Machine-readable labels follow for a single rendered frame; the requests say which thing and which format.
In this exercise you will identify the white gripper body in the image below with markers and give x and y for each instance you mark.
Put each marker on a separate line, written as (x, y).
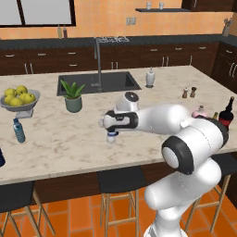
(111, 139)

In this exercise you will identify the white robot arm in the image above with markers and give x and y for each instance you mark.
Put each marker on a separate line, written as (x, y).
(188, 135)

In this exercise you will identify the black stool with wooden legs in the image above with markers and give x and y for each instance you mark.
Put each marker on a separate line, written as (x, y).
(229, 163)
(120, 180)
(15, 196)

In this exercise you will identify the green plant in grey pot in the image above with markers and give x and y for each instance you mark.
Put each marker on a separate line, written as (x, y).
(73, 103)

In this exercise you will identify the dark sink basin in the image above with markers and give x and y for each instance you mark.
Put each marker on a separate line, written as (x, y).
(117, 81)

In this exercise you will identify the white soap dispenser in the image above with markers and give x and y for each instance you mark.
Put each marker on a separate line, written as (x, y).
(150, 78)

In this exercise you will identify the grey tap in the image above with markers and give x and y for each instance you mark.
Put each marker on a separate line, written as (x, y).
(99, 61)

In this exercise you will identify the long dark brown cupboard run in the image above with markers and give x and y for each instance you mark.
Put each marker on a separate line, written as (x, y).
(139, 57)

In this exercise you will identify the brown shaker with white cap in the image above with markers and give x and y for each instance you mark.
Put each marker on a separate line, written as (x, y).
(185, 93)

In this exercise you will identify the blue plastic water bottle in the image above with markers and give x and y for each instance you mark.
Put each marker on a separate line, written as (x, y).
(19, 132)

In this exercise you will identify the pink round bottle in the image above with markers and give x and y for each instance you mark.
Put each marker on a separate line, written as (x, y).
(199, 113)

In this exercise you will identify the grey fruit bowl on stand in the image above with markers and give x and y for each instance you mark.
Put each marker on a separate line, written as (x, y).
(18, 108)

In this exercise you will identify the hob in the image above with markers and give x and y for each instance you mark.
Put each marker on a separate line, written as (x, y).
(112, 39)

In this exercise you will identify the olive green bottle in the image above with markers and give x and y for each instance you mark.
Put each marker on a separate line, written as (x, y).
(215, 116)

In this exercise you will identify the dark blue bottle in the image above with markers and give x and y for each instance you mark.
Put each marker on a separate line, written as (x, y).
(1, 158)

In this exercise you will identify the brown bottle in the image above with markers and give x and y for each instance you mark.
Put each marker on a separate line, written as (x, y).
(65, 32)

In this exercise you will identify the dark red wine bottle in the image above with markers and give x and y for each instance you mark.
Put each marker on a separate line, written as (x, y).
(227, 116)

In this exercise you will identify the pale olive bottle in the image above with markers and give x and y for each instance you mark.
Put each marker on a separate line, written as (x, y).
(59, 32)

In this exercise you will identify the short dark brown cupboard run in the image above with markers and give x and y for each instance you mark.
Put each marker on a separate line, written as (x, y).
(227, 66)

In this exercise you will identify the white cup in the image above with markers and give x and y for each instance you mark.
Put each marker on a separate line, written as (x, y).
(148, 5)
(161, 5)

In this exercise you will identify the black-framed window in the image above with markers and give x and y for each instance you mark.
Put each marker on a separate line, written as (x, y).
(46, 12)

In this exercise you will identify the grey pot with utensils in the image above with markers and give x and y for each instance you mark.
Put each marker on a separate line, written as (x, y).
(227, 29)

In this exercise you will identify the grey wall socket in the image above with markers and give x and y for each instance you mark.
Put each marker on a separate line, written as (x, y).
(130, 21)

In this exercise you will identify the dark wall shelf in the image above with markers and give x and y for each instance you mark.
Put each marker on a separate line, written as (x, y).
(162, 10)

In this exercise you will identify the dark brown wall cupboard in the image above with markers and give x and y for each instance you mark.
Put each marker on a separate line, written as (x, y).
(213, 4)

